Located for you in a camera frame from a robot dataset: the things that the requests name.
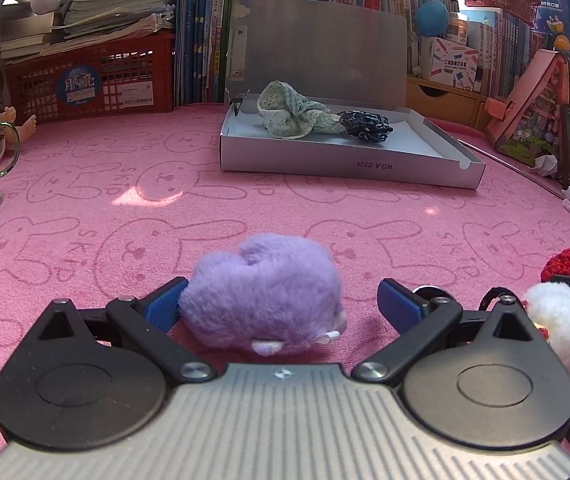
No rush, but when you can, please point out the silver open box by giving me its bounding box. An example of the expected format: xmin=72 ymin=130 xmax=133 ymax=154
xmin=219 ymin=0 xmax=485 ymax=190

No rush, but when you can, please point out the black binder clip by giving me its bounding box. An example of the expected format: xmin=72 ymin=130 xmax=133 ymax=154
xmin=229 ymin=91 xmax=249 ymax=116

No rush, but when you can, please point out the white fluffy plush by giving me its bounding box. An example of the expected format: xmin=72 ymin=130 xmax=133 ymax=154
xmin=522 ymin=282 xmax=570 ymax=373

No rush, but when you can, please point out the white origami paper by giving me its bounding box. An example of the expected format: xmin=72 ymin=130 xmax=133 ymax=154
xmin=532 ymin=155 xmax=558 ymax=178

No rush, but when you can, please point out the purple fluffy plush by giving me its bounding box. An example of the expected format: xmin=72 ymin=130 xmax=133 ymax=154
xmin=179 ymin=233 xmax=347 ymax=356

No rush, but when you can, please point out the stack of books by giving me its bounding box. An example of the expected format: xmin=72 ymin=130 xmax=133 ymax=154
xmin=0 ymin=0 xmax=175 ymax=61

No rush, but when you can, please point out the green checkered cloth pouch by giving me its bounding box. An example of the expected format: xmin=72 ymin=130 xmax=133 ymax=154
xmin=257 ymin=80 xmax=346 ymax=140

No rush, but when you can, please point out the blue brocade pouch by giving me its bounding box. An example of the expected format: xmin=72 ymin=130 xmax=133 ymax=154
xmin=338 ymin=110 xmax=393 ymax=144

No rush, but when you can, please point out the wooden drawer organizer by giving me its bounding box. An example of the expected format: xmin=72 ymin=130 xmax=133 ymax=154
xmin=405 ymin=76 xmax=490 ymax=131

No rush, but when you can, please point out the white colourful printed box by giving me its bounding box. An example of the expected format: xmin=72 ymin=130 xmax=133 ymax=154
xmin=421 ymin=37 xmax=478 ymax=91

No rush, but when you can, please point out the red plastic basket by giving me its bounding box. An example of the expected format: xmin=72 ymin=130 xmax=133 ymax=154
xmin=5 ymin=32 xmax=174 ymax=124

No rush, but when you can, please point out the pink bunny table mat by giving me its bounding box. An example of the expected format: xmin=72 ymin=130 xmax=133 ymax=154
xmin=0 ymin=102 xmax=570 ymax=467

